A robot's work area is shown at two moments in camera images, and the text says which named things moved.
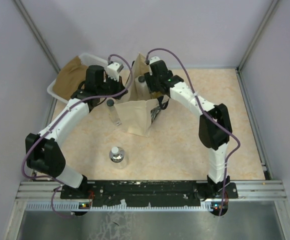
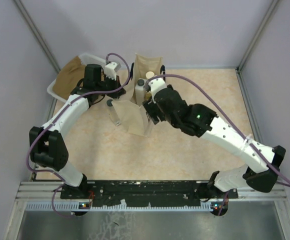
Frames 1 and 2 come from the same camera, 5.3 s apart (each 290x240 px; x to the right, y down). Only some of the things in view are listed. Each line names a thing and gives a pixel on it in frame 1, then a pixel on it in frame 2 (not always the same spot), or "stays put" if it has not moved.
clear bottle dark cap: (111, 105) stays put
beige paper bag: (135, 114) stays put
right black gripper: (149, 77) to (152, 109)
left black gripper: (118, 85) stays put
